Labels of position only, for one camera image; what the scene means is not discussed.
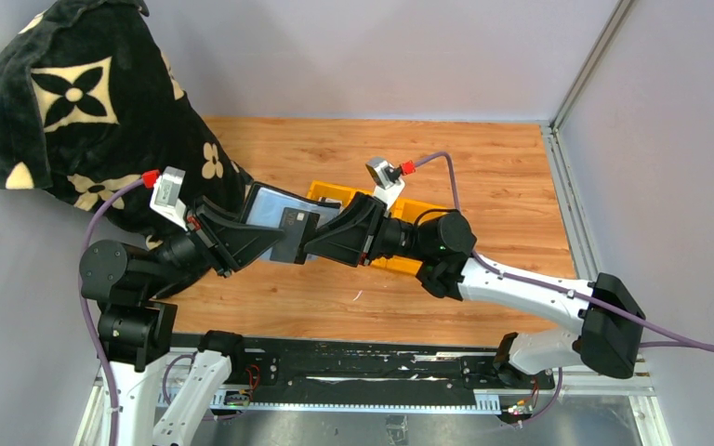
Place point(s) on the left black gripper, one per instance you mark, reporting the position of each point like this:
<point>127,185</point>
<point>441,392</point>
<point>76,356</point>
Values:
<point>226,241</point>

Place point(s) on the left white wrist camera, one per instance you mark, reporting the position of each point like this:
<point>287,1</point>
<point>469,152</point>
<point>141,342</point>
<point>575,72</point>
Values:
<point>166,201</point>

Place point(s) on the dark credit card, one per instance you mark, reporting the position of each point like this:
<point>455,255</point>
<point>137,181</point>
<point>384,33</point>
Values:
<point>298,227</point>

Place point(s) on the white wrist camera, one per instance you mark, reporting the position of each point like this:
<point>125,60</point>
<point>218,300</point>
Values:
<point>388,180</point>
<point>166,201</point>

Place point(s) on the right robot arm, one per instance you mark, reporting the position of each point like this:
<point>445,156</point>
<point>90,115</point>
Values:
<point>598,321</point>

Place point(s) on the aluminium frame post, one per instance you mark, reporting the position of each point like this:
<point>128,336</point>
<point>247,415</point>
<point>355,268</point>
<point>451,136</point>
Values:
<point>592,61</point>

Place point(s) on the yellow three-compartment bin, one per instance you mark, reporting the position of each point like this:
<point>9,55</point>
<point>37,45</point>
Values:
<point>406,210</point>

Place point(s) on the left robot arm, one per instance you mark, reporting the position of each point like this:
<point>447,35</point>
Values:
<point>135,332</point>

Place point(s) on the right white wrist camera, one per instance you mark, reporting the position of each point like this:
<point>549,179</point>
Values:
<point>388,180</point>

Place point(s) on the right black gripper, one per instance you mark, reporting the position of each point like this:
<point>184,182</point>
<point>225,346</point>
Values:
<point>343,242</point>

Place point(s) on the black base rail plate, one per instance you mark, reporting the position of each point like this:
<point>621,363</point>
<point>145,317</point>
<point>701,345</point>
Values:
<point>329,373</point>

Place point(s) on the black floral blanket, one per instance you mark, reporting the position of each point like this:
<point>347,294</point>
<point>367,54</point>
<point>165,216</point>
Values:
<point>89,103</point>

